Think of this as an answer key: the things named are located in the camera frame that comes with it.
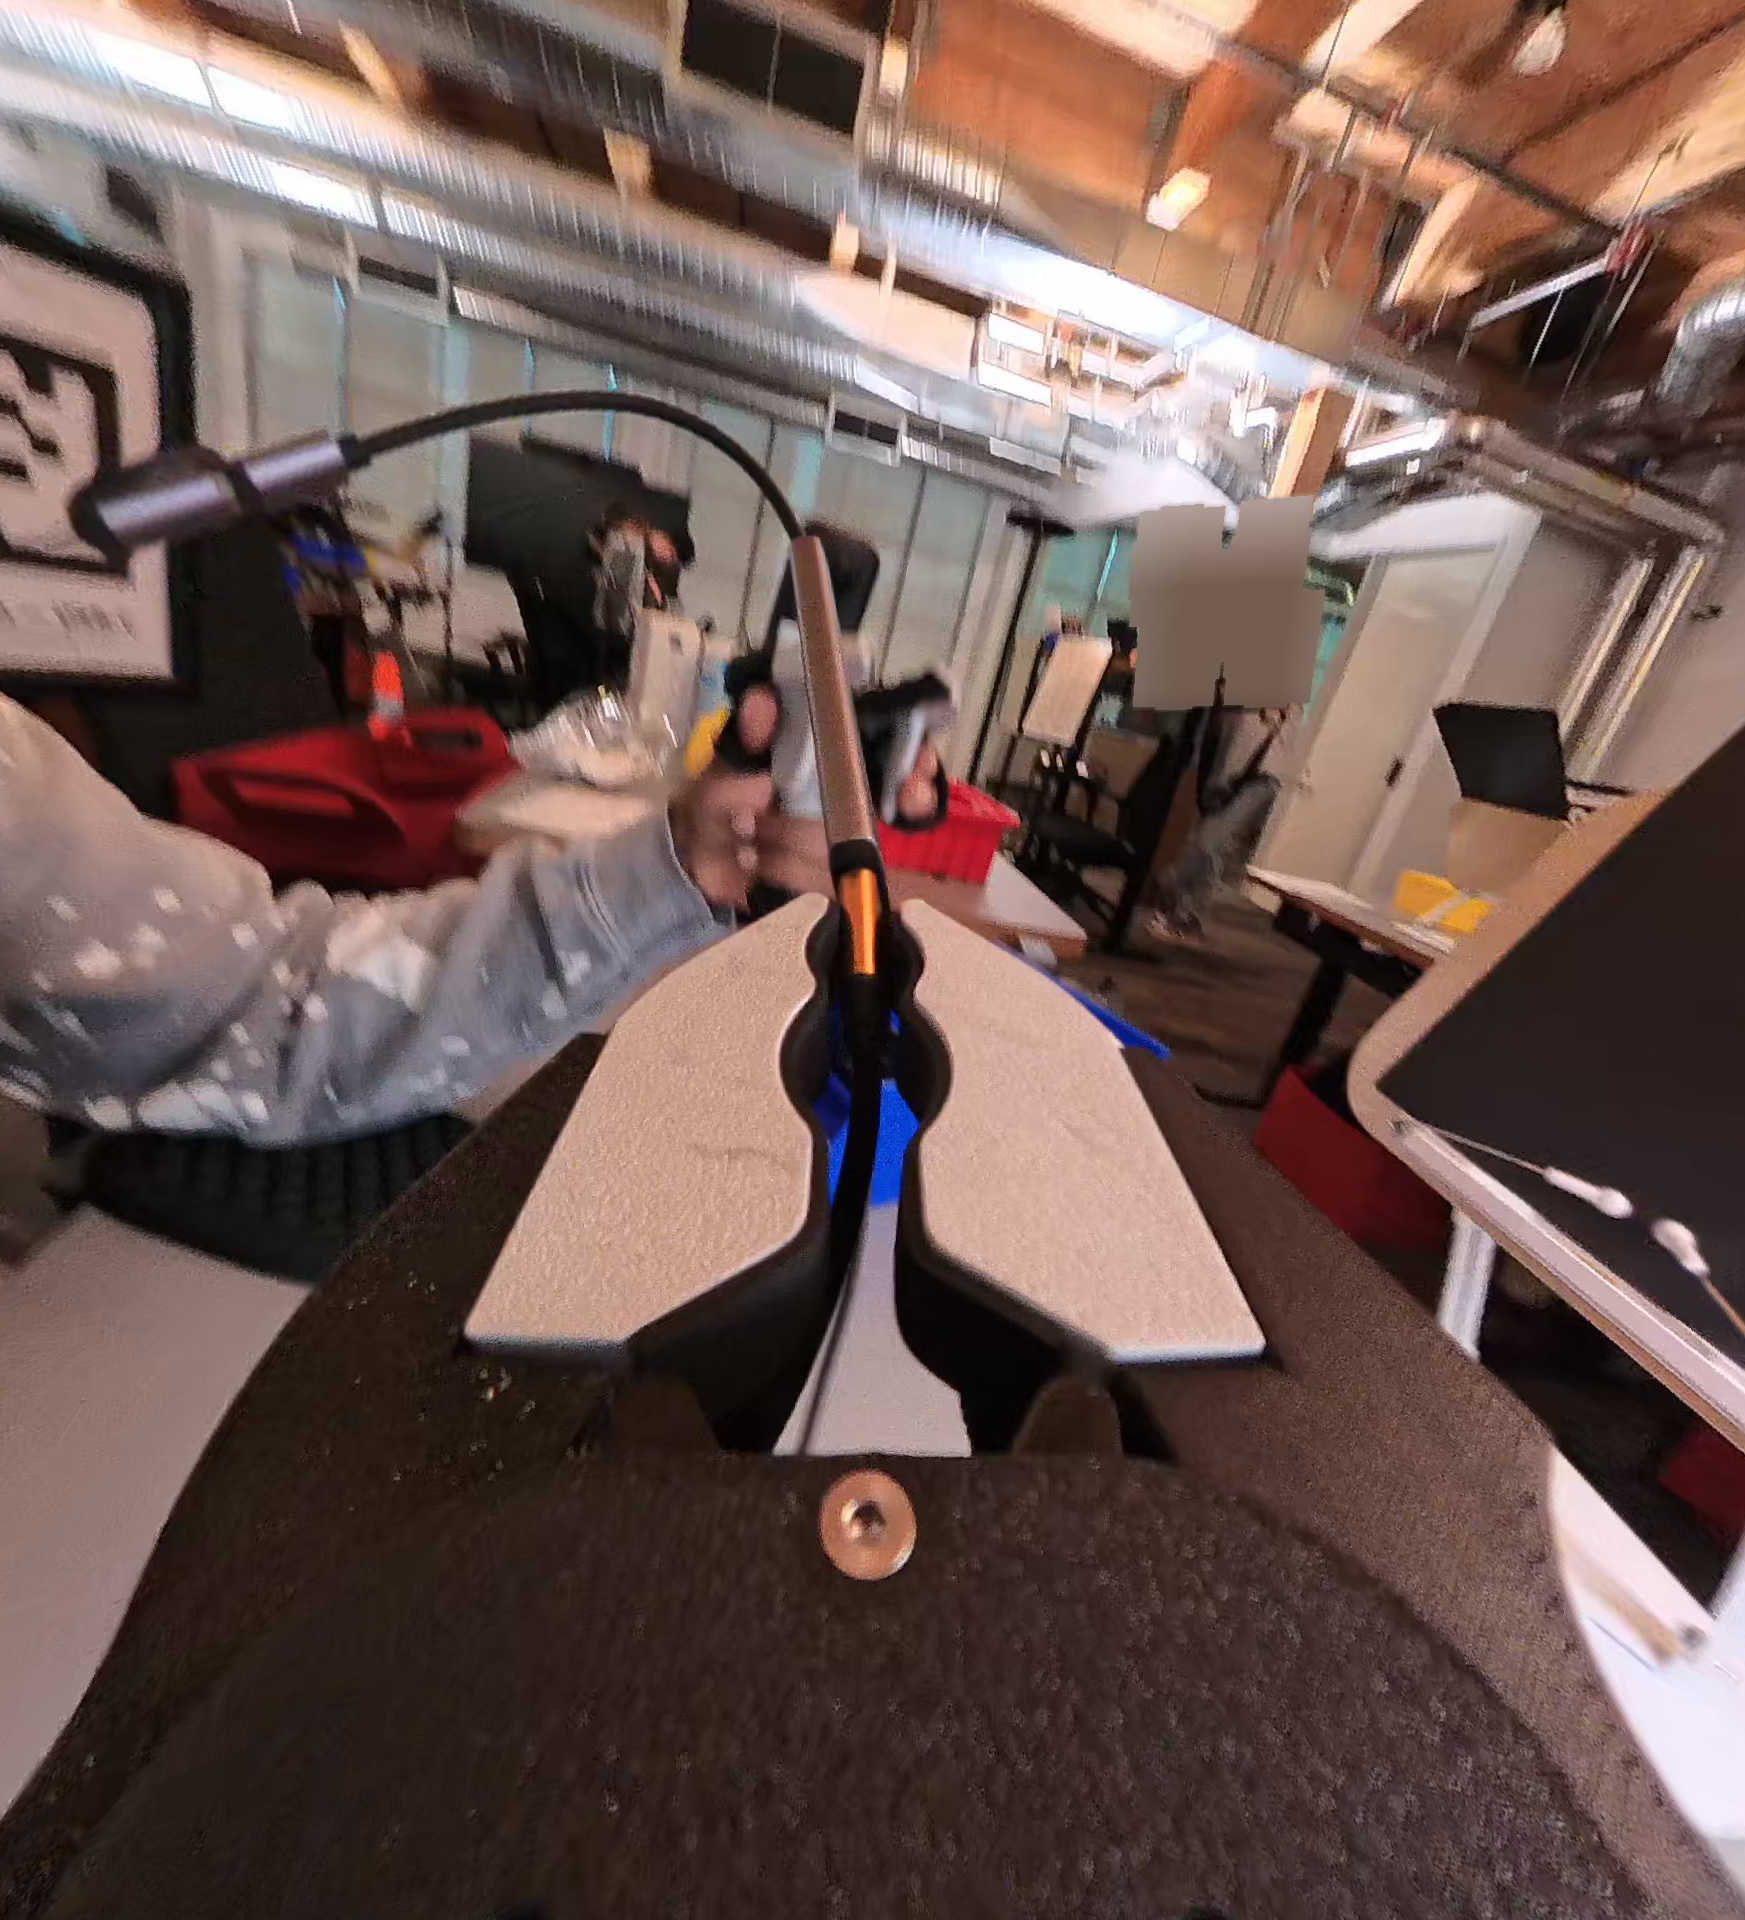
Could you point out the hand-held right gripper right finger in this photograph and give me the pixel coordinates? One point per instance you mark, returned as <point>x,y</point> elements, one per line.
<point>1082,1185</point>

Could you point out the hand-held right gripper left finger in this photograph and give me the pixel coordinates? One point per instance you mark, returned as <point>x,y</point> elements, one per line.
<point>662,1141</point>

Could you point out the dark grey usb-c adapter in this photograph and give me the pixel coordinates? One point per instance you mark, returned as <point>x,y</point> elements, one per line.
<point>831,676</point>

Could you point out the blue plastic bin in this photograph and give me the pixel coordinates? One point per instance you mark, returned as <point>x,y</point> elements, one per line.
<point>873,1154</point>

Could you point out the person's left forearm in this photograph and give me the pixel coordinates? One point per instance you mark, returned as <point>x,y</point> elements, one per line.
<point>288,989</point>

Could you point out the person's left hand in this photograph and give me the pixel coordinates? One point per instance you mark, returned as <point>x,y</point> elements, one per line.
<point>723,841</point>

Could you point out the whiteboard on stand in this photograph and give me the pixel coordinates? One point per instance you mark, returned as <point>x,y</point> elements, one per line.
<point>1069,690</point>

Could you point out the red box under desk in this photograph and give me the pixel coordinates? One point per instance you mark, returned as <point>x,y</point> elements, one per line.
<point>1338,1171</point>

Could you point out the large red bin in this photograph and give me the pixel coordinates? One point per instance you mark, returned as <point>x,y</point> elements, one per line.
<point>961,847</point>

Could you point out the wooden workbench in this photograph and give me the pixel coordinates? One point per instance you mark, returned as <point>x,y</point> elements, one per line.
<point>1030,902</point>

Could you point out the wooden top desk black legs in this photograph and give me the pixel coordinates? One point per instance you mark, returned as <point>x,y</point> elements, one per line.
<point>1338,902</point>

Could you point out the black chair armrest pad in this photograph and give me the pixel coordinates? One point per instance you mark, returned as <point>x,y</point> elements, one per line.
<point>273,1200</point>

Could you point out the yellow plastic bin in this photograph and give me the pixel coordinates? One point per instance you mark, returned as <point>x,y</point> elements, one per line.
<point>1443,902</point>

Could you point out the small orange object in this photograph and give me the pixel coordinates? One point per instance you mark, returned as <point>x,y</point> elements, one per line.
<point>389,698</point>

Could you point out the red plastic crate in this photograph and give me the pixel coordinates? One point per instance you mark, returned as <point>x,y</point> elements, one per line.
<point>302,811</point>

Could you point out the black board with white stand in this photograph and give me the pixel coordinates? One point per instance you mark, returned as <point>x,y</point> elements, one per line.
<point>1638,976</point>

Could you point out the small black board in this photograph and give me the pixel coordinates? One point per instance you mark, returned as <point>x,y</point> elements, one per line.
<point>1502,758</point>

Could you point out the large printed tag sign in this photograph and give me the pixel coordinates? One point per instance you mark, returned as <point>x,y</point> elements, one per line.
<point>3,404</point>

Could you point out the corrugated silver duct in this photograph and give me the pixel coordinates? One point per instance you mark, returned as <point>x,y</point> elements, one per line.
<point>1742,322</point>

